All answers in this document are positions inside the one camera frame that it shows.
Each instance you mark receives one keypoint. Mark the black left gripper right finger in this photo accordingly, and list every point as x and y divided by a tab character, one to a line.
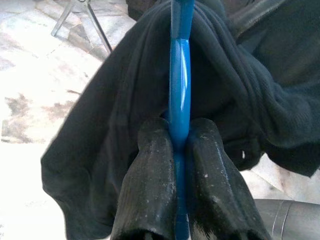
215	187

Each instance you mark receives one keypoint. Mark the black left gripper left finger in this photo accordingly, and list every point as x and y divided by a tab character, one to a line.
145	187

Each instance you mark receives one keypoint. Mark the black shirt green logo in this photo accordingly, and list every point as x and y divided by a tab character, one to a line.
112	112

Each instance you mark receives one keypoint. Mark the blue plastic hanger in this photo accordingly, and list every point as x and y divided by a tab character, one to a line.
178	87

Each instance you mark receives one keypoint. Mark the metal clothes rack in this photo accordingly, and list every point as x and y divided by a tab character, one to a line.
100	30

